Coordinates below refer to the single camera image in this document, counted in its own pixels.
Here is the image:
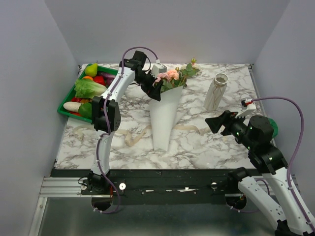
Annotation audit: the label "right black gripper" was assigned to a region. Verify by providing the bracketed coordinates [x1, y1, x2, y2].
[205, 109, 255, 149]

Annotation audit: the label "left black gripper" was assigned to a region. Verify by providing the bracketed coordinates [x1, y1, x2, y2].
[133, 70, 163, 101]

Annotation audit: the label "pink flower stems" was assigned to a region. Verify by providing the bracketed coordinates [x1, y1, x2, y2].
[153, 69, 188, 93]

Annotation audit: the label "white wrapping paper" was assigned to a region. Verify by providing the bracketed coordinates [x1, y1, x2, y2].
[149, 86, 183, 151]

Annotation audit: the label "white flower with leaves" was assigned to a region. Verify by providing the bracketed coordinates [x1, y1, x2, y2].
[180, 58, 200, 77]

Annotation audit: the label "beige ribbon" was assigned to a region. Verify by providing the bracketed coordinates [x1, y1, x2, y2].
[72, 125, 210, 147]

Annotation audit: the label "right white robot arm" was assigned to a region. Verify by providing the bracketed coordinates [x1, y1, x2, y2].
[205, 111, 315, 236]

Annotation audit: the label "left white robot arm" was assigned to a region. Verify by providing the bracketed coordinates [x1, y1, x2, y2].
[81, 47, 167, 194]

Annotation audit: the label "white ribbed ceramic vase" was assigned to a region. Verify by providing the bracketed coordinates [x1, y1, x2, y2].
[203, 73, 228, 112]

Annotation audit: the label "purple toy onion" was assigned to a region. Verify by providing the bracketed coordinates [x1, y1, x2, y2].
[105, 78, 115, 87]

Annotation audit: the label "purple toy eggplant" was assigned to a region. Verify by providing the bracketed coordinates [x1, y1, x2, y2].
[97, 71, 116, 80]

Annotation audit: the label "green cloth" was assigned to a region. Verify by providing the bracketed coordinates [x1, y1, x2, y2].
[268, 118, 279, 139]

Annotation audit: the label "red toy pepper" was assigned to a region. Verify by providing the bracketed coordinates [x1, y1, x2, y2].
[93, 75, 106, 86]

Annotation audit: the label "green yellow toy pear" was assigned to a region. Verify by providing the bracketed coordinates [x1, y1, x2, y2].
[84, 63, 98, 77]

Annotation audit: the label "toy lettuce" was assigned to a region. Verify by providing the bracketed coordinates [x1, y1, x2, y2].
[74, 79, 107, 99]

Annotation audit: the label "orange toy fruit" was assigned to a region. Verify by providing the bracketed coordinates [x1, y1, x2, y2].
[82, 76, 94, 81]

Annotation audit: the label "green toy pepper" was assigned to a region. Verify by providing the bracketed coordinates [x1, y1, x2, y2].
[78, 103, 92, 119]

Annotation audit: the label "white toy radish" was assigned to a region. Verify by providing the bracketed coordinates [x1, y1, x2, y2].
[63, 101, 82, 113]

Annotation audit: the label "green plastic basket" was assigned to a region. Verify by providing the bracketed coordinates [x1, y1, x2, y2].
[57, 64, 118, 123]

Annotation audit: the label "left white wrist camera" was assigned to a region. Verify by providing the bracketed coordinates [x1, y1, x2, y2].
[150, 59, 167, 78]

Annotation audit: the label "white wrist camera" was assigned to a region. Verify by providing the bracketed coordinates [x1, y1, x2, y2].
[150, 59, 167, 78]
[235, 98, 256, 118]

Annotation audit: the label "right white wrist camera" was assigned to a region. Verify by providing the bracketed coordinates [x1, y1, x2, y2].
[235, 98, 256, 118]

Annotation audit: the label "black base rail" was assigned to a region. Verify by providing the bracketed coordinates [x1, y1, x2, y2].
[50, 169, 246, 209]

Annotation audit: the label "aluminium frame rail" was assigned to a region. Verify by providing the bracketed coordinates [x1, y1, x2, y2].
[27, 176, 92, 236]

